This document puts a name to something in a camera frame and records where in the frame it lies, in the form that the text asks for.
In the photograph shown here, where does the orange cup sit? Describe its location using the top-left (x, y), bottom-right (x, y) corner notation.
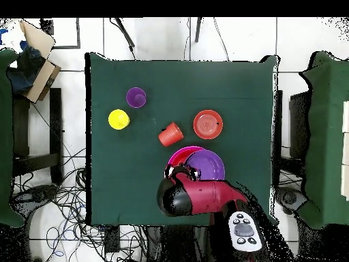
top-left (157, 121), bottom-right (185, 147)

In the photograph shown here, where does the large pink bowl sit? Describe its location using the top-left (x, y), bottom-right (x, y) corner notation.
top-left (166, 145), bottom-right (208, 168)

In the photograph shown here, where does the large orange bowl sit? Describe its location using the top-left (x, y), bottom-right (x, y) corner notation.
top-left (170, 148), bottom-right (204, 166)

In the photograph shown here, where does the small orange bowl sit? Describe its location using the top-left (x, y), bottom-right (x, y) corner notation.
top-left (193, 109), bottom-right (224, 141)

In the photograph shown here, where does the purple bowl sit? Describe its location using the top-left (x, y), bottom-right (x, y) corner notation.
top-left (184, 149), bottom-right (226, 181)

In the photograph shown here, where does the purple cup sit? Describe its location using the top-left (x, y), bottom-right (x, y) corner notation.
top-left (125, 87), bottom-right (147, 109)

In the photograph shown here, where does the bright yellow cup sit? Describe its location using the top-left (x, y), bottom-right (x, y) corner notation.
top-left (108, 108), bottom-right (131, 131)

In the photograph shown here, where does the dark green tablecloth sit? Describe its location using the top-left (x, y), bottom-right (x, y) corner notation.
top-left (85, 52), bottom-right (280, 227)

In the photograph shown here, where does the black tripod leg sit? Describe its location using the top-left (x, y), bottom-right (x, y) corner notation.
top-left (109, 17), bottom-right (136, 59)
top-left (194, 16), bottom-right (203, 44)

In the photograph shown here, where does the black stool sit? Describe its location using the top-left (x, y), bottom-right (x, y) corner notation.
top-left (12, 87), bottom-right (64, 185)

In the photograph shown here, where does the black box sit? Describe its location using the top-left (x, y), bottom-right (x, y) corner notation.
top-left (288, 91), bottom-right (312, 159)

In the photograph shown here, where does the cardboard box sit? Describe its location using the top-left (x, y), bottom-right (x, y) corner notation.
top-left (6, 19), bottom-right (62, 104)

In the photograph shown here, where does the green-covered side table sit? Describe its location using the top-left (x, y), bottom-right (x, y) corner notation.
top-left (0, 48), bottom-right (25, 229)
top-left (297, 50), bottom-right (349, 230)

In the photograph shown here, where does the dark blue cloth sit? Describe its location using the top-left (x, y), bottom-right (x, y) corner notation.
top-left (6, 40), bottom-right (46, 95)

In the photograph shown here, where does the white box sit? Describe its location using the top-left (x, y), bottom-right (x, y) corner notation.
top-left (342, 100), bottom-right (349, 134)
top-left (342, 133), bottom-right (349, 165)

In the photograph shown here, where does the tangle of floor cables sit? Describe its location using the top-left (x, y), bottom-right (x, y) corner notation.
top-left (12, 147), bottom-right (153, 262)

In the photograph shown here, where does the black pedestal foot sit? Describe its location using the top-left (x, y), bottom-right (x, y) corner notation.
top-left (275, 186), bottom-right (307, 215)
top-left (10, 184), bottom-right (59, 216)

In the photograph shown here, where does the black square frame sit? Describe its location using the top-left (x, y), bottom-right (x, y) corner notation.
top-left (40, 17), bottom-right (81, 50)

